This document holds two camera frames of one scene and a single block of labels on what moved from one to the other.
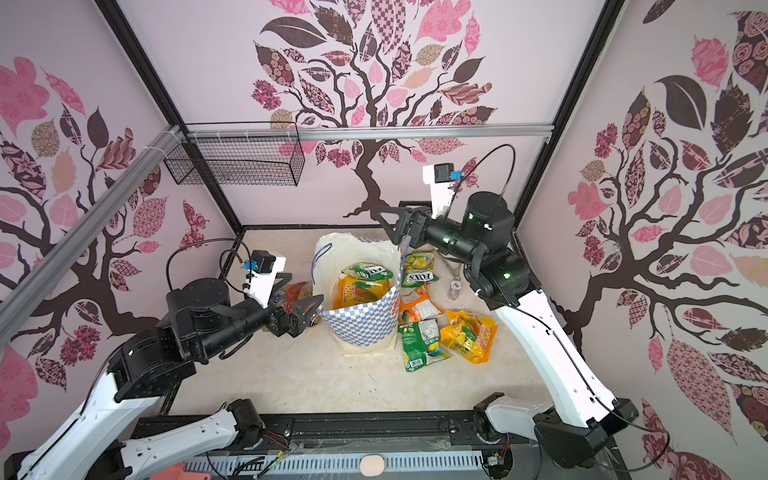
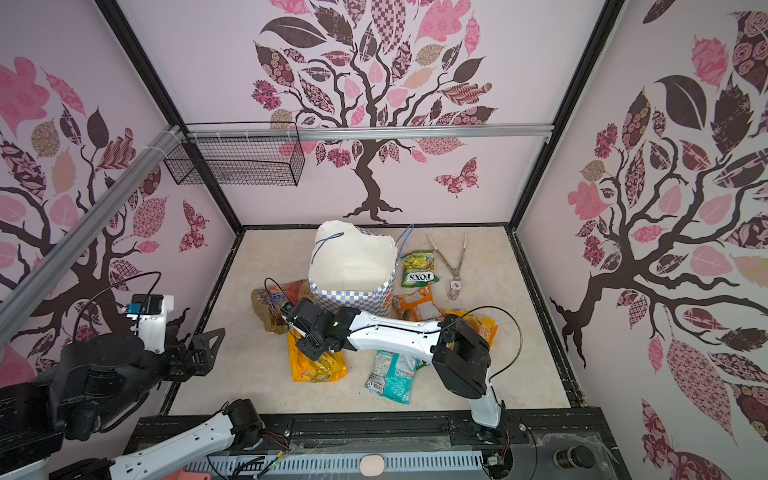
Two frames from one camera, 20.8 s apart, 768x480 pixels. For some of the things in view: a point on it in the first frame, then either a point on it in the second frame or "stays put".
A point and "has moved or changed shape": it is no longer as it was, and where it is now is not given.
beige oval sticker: [372, 465] stays put
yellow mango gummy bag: [351, 291] → [331, 366]
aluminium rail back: [368, 131] stays put
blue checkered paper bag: [367, 327] has moved or changed shape
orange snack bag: [416, 306] stays put
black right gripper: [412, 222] → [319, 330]
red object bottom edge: [177, 472] stays put
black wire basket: [238, 153] stays put
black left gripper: [293, 322] → [183, 364]
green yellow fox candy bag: [418, 268] stays put
